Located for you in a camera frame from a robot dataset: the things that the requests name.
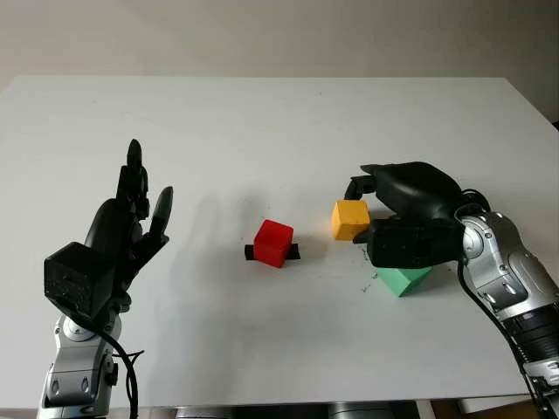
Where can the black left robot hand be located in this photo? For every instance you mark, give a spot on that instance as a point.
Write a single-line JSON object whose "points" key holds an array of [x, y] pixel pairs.
{"points": [[113, 231]]}

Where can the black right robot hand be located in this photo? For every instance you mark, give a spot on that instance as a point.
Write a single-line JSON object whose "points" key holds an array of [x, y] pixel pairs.
{"points": [[415, 192]]}

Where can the yellow block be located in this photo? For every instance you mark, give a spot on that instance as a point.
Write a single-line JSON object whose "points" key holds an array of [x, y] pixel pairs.
{"points": [[349, 220]]}

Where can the green block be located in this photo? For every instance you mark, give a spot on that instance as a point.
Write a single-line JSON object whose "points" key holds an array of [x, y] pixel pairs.
{"points": [[399, 281]]}

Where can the red block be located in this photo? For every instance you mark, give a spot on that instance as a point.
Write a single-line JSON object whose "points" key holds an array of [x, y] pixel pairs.
{"points": [[273, 244]]}

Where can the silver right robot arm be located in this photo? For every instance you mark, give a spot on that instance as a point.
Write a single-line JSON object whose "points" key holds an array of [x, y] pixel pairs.
{"points": [[511, 262]]}

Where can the black tape strip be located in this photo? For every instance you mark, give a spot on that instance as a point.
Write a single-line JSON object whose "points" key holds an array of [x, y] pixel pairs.
{"points": [[249, 253]]}

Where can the dark robot torso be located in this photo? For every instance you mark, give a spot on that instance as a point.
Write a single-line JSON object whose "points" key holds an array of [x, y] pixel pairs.
{"points": [[279, 411]]}

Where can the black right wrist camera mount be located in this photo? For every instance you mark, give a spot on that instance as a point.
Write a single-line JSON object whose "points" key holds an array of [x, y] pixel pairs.
{"points": [[410, 244]]}

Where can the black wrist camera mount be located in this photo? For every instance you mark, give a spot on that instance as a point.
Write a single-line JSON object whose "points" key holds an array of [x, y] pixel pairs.
{"points": [[74, 275], [410, 244]]}

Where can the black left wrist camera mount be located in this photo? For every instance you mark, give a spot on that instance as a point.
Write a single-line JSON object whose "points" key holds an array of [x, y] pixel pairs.
{"points": [[74, 275]]}

